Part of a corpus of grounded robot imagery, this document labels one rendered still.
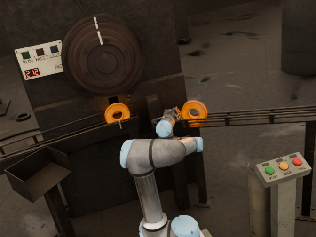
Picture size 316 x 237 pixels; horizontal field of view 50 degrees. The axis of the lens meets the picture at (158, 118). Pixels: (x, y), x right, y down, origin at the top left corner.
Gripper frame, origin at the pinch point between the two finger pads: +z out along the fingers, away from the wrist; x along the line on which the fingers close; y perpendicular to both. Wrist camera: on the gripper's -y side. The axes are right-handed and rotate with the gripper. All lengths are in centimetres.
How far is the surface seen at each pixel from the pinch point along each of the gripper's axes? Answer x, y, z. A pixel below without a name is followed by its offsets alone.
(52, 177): 2, -66, -38
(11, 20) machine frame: 87, -50, -19
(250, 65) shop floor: -38, 47, 285
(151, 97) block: 12.3, -10.2, 10.7
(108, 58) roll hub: 44.4, -11.7, -16.4
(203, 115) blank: -10.8, 15.6, 4.7
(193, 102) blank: -1.0, 13.8, 3.8
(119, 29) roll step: 55, -2, -8
